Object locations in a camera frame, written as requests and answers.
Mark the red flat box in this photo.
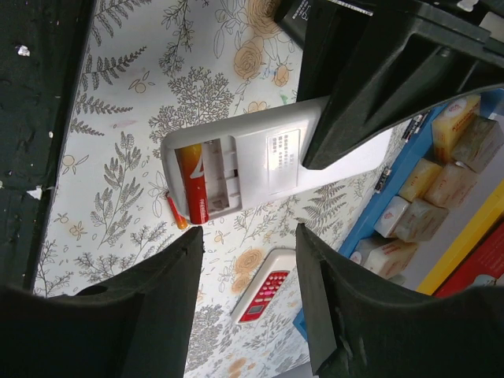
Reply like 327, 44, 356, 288
434, 220, 504, 298

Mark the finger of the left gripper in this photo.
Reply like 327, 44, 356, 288
297, 1, 503, 170

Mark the white tissue pack right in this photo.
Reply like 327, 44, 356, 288
350, 237, 418, 279

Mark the floral table mat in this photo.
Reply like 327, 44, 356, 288
34, 1, 379, 377

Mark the black battery by shelf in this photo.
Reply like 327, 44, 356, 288
402, 112, 429, 143
374, 166, 391, 194

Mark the yellow tissue pack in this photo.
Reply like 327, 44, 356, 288
432, 94, 481, 164

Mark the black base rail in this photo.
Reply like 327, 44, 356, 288
1, 1, 95, 290

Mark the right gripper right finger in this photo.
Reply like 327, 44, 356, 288
296, 224, 503, 377

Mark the white tissue pack middle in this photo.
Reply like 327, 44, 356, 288
374, 196, 410, 238

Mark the red battery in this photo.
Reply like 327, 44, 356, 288
177, 143, 209, 224
165, 192, 188, 230

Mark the blue shelf unit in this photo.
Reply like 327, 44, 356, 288
293, 88, 504, 343

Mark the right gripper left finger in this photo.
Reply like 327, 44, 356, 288
1, 228, 204, 377

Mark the red white remote control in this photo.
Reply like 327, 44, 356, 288
231, 248, 296, 325

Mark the black remote control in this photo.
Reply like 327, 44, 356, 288
273, 0, 313, 49

